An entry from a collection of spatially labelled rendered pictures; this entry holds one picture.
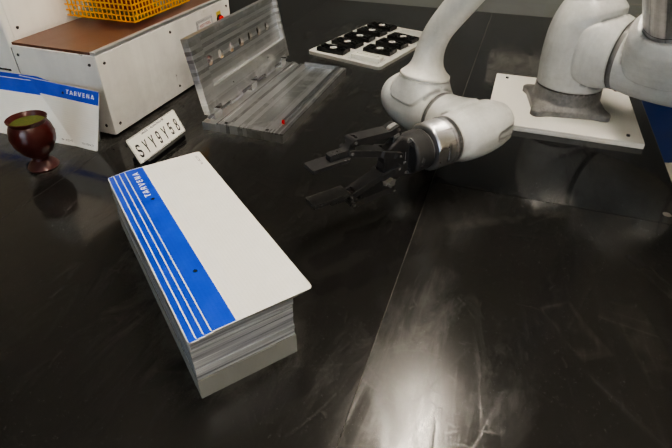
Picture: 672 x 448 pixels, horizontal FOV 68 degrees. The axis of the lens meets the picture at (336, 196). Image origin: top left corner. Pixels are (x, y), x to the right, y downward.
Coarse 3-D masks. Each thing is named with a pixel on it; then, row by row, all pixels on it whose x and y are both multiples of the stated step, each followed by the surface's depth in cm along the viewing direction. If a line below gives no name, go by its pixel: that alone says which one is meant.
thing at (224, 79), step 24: (264, 0) 135; (216, 24) 116; (240, 24) 127; (264, 24) 138; (192, 48) 108; (216, 48) 118; (240, 48) 127; (264, 48) 138; (192, 72) 110; (216, 72) 118; (240, 72) 126; (264, 72) 137; (216, 96) 117; (240, 96) 127
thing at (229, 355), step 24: (120, 192) 79; (120, 216) 85; (144, 240) 69; (144, 264) 73; (168, 288) 61; (168, 312) 63; (264, 312) 59; (288, 312) 61; (192, 336) 55; (216, 336) 56; (240, 336) 58; (264, 336) 61; (288, 336) 64; (192, 360) 56; (216, 360) 58; (240, 360) 61; (264, 360) 63; (216, 384) 60
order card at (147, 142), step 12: (156, 120) 108; (168, 120) 111; (144, 132) 105; (156, 132) 107; (168, 132) 110; (180, 132) 113; (132, 144) 102; (144, 144) 104; (156, 144) 107; (144, 156) 104
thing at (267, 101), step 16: (288, 64) 149; (256, 80) 134; (272, 80) 138; (288, 80) 138; (304, 80) 138; (320, 80) 138; (336, 80) 139; (256, 96) 129; (272, 96) 129; (288, 96) 129; (304, 96) 129; (320, 96) 130; (224, 112) 121; (240, 112) 121; (256, 112) 121; (272, 112) 121; (288, 112) 121; (304, 112) 121; (208, 128) 118; (224, 128) 116; (240, 128) 114; (256, 128) 114; (272, 128) 114; (288, 128) 114
